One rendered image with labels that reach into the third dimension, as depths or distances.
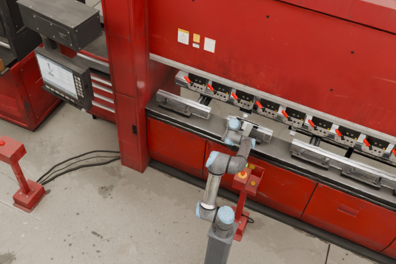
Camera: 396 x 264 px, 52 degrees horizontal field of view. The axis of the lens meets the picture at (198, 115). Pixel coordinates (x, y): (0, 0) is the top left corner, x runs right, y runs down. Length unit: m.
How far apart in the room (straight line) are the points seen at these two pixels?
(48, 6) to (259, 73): 1.49
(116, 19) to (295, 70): 1.29
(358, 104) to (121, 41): 1.72
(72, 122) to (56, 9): 2.12
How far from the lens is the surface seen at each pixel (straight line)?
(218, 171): 2.64
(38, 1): 2.97
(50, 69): 3.12
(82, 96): 3.02
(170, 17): 3.02
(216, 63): 3.06
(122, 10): 2.93
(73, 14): 2.79
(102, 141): 4.52
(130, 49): 3.09
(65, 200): 4.16
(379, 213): 3.58
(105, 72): 3.45
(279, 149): 3.41
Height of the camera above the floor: 3.45
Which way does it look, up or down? 47 degrees down
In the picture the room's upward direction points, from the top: 5 degrees clockwise
